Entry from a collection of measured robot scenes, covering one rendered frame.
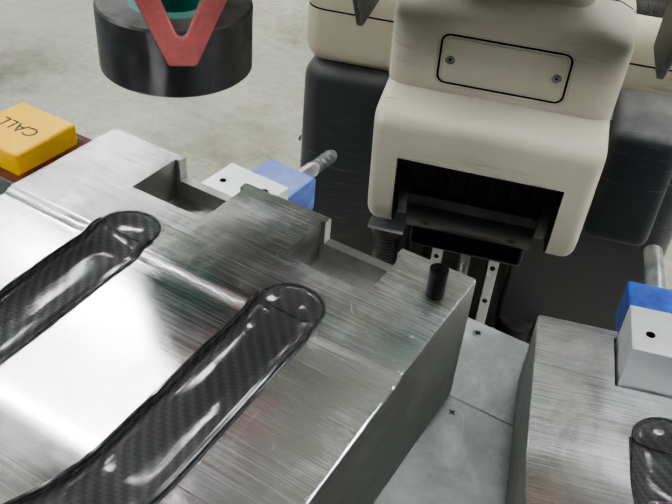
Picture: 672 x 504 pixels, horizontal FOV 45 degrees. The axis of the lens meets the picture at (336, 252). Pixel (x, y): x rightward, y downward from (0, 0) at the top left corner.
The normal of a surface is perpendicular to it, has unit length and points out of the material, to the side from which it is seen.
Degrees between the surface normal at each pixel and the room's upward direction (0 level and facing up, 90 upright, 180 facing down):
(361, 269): 90
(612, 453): 0
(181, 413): 10
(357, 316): 0
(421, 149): 98
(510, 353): 0
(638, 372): 90
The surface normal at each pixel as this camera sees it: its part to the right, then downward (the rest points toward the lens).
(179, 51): 0.16, 0.74
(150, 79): -0.13, 0.61
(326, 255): -0.52, 0.49
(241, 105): 0.07, -0.79
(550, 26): -0.07, -0.38
